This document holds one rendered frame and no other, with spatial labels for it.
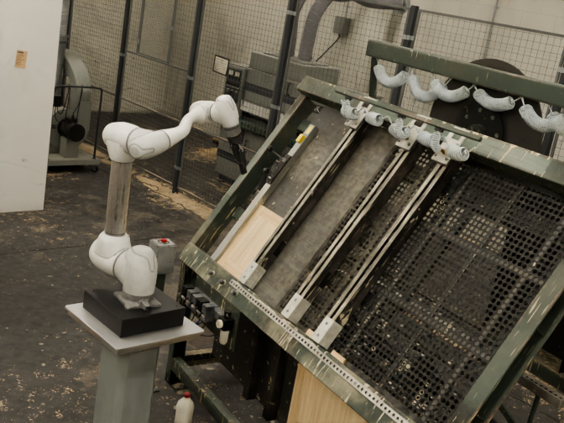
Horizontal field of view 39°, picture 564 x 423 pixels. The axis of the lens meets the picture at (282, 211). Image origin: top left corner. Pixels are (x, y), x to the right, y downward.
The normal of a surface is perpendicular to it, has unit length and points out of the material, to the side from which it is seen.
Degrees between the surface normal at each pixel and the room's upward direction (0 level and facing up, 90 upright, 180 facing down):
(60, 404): 0
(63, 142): 90
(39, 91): 90
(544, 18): 90
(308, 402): 90
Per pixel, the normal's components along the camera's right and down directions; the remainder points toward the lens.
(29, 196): 0.66, 0.32
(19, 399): 0.17, -0.95
